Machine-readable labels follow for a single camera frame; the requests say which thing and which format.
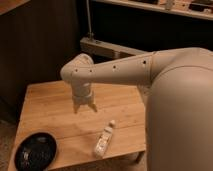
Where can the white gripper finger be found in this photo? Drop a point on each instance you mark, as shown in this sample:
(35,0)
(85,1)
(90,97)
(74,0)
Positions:
(93,106)
(76,108)

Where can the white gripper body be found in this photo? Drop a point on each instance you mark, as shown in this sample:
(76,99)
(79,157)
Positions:
(82,94)

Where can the white plastic bottle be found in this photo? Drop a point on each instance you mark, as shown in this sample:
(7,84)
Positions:
(104,140)

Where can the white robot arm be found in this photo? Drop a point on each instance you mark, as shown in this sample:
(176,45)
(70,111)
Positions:
(179,108)

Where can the black ceramic bowl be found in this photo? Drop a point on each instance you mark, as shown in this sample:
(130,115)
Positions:
(36,152)

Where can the wooden table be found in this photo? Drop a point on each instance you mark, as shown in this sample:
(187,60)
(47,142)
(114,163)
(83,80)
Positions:
(48,108)

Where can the wooden beam shelf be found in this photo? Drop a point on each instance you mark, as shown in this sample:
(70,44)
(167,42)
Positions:
(105,49)

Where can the metal pole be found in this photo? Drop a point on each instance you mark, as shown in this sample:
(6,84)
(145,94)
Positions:
(90,32)

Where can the upper wooden shelf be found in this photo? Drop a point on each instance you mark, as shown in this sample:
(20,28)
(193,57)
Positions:
(177,7)

